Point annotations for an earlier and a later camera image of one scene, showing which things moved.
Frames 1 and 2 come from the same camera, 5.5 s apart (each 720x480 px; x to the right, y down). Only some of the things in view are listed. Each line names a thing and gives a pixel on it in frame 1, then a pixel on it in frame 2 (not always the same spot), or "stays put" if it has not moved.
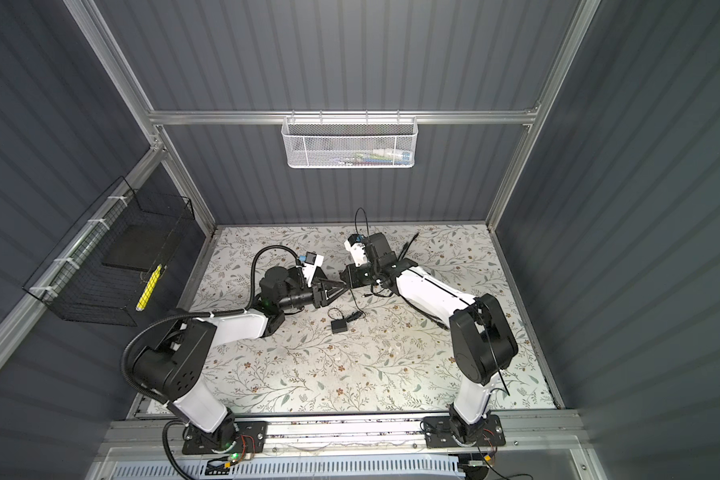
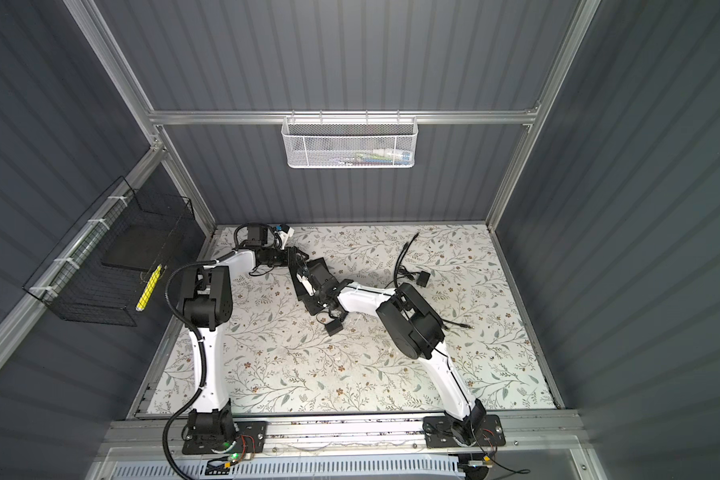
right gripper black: (353, 277) → (309, 300)
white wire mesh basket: (349, 142) stays put
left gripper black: (319, 299) → (286, 257)
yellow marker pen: (148, 287) stays put
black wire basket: (102, 269) stays put
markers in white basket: (377, 157) stays put
